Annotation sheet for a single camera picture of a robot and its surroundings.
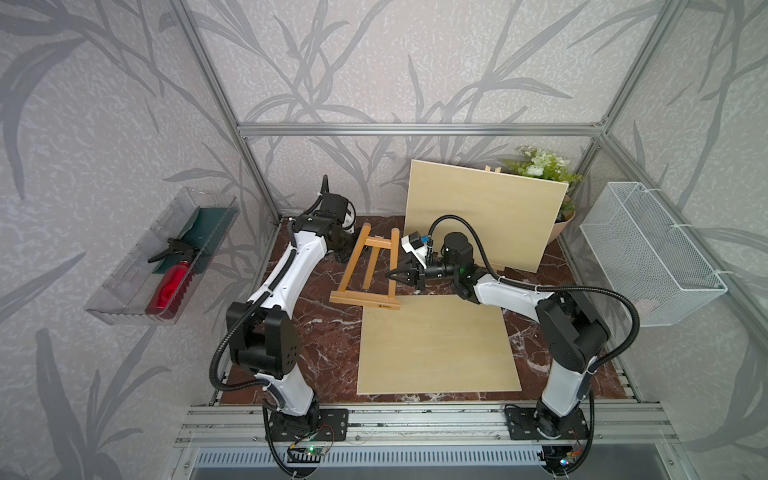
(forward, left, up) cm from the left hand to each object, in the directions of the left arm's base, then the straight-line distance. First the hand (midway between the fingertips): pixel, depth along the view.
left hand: (371, 248), depth 84 cm
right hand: (-9, -5, +2) cm, 10 cm away
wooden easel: (-14, -5, -5) cm, 16 cm away
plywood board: (-20, -19, -21) cm, 34 cm away
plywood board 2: (+8, -41, +6) cm, 42 cm away
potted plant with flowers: (+27, -51, +10) cm, 59 cm away
